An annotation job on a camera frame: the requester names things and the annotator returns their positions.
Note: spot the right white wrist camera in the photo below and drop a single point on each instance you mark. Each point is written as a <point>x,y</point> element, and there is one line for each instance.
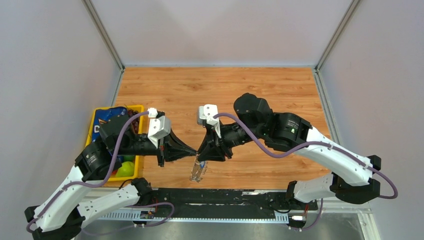
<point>206,116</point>

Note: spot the white slotted cable duct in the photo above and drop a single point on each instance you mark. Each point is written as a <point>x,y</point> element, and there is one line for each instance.
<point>147,215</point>

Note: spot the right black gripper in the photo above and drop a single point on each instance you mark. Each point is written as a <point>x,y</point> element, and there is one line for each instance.
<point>212,148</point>

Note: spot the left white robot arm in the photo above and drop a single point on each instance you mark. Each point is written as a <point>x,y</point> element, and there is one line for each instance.
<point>64,214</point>

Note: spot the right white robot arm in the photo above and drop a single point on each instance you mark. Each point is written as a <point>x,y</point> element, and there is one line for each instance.
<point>280,134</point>

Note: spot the blue Doritos chip bag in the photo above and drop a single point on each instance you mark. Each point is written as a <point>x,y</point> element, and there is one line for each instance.
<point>102,116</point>

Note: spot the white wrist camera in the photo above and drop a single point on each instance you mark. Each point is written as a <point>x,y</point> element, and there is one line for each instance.
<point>206,116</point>
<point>159,126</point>

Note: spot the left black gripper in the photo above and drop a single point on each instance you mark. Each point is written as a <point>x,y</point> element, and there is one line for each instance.
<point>171,148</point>

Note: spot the dark red grape bunch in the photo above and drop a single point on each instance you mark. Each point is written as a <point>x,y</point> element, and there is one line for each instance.
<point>135,124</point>

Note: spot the dark green lime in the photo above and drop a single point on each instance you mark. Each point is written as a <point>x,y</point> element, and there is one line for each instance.
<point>128,158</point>

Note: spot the yellow plastic bin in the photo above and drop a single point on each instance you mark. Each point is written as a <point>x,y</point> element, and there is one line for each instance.
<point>94,160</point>

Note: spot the green apple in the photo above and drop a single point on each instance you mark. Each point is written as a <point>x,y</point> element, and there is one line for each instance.
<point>127,169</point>

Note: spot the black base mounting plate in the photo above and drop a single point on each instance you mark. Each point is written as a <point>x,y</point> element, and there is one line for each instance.
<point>202,202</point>

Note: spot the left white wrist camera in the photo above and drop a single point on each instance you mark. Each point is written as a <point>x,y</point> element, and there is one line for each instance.
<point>159,126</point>

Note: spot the silver metal keyring holder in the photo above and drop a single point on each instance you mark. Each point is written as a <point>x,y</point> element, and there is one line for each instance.
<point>197,172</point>

